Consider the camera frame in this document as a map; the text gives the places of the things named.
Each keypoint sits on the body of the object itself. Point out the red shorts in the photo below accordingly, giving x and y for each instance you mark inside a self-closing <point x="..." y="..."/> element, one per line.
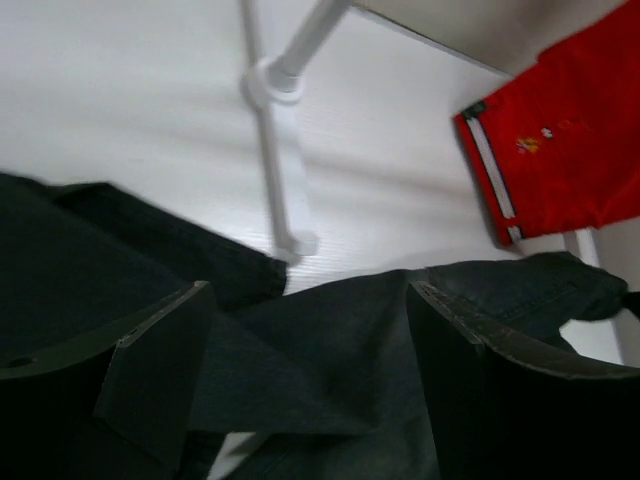
<point x="556" y="149"/>

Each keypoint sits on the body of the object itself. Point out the black trousers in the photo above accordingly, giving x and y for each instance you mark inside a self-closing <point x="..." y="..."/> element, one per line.
<point x="327" y="377"/>

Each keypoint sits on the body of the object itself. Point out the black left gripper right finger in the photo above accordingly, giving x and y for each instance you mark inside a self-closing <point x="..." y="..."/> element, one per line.
<point x="503" y="405"/>

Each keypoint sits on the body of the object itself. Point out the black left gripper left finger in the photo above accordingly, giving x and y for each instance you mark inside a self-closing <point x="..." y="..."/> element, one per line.
<point x="113" y="403"/>

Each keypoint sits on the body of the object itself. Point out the white metal clothes rack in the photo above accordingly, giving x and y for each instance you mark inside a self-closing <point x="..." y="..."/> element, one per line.
<point x="363" y="167"/>

